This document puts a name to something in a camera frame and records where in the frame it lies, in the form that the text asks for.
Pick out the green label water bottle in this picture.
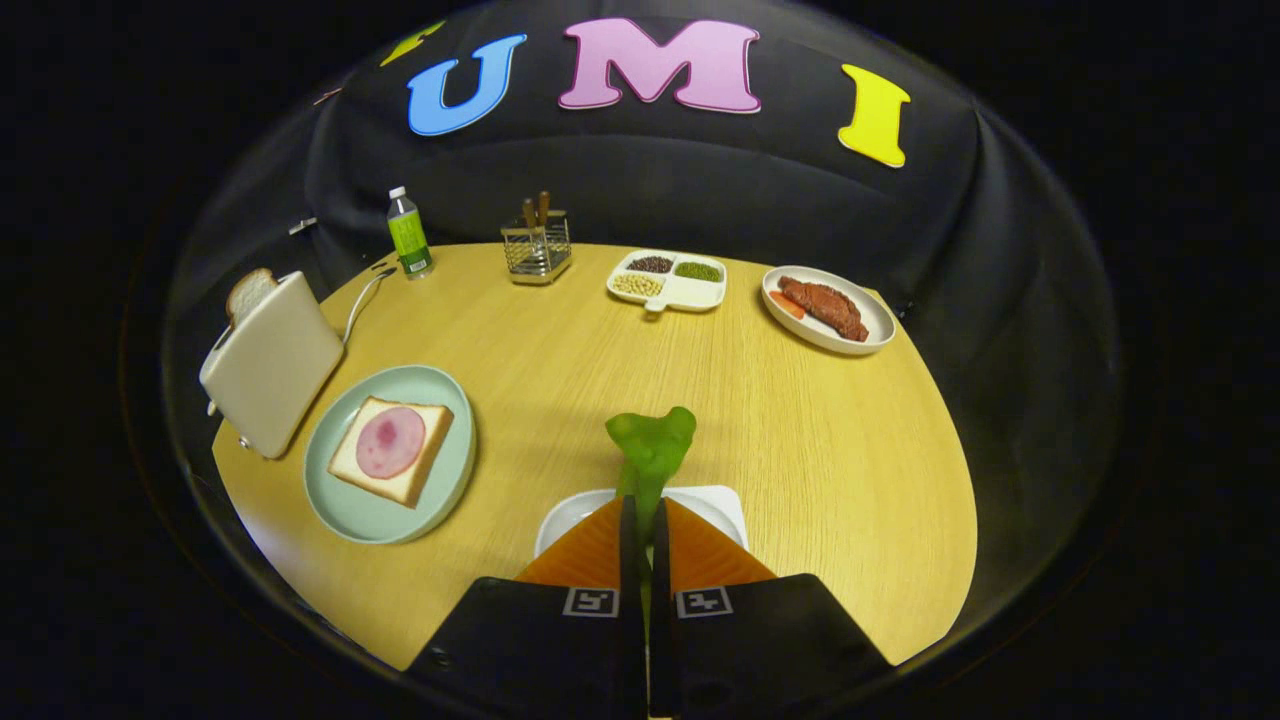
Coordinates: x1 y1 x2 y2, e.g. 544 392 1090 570
387 186 435 280

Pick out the green lettuce leaf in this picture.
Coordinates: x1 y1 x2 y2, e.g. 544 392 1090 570
605 406 698 546

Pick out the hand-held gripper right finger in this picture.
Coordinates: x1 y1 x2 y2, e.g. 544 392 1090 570
650 497 896 716

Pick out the black backdrop cloth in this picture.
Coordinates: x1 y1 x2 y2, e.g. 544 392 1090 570
165 0 1116 641

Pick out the bread slice under ham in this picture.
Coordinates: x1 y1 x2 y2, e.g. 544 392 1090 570
328 396 456 509

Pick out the white divided dish of beans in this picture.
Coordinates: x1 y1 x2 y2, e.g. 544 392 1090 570
606 249 729 315

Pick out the metal wire utensil holder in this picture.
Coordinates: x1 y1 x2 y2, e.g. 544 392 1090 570
500 208 573 286

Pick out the white toaster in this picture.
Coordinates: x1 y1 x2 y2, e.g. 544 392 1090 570
199 270 346 461

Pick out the white toaster cable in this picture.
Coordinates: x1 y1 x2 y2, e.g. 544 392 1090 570
342 266 398 343

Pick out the pink ham slice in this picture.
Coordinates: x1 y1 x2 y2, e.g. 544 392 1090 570
355 406 427 480

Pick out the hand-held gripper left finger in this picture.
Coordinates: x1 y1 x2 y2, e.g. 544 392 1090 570
405 495 646 716

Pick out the round white plate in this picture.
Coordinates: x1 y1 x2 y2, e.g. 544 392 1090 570
761 265 897 356

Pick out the brown steak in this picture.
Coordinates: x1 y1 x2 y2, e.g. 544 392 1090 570
778 276 870 343

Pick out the light green plate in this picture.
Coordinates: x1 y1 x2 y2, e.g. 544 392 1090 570
303 364 478 546

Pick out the square white plate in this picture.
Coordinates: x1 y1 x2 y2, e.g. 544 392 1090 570
534 485 749 558

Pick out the plain bread slice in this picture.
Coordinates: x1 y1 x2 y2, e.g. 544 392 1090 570
225 267 279 329

